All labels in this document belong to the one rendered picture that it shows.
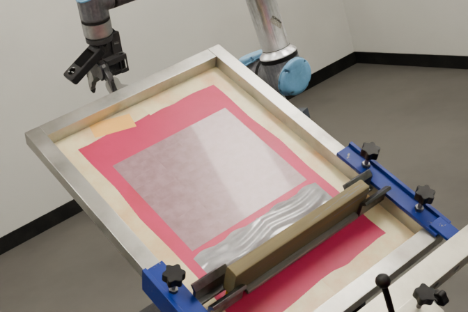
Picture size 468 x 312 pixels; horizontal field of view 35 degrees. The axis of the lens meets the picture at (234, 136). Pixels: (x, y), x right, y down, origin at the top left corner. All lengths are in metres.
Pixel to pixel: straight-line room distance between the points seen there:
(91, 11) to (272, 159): 0.58
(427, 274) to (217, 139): 0.60
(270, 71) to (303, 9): 4.32
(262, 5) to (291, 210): 0.72
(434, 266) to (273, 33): 0.93
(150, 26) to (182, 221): 4.07
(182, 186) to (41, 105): 3.64
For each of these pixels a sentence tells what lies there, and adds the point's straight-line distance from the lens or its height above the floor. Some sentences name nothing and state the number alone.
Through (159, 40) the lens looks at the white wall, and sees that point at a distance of 5.65.
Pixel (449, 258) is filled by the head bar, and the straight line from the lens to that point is 1.57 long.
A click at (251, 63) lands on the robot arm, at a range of 2.30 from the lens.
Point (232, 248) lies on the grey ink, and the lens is 1.58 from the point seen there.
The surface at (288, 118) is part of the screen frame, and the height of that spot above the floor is 1.38.
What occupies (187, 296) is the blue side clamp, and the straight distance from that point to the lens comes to 1.46.
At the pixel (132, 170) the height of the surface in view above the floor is 1.41.
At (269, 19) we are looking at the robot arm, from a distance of 2.17.
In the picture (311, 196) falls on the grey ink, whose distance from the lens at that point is 1.70.
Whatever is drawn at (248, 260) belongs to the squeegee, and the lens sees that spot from 1.44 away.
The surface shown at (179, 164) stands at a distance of 1.73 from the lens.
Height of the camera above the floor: 1.99
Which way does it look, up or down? 20 degrees down
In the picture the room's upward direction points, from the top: 17 degrees counter-clockwise
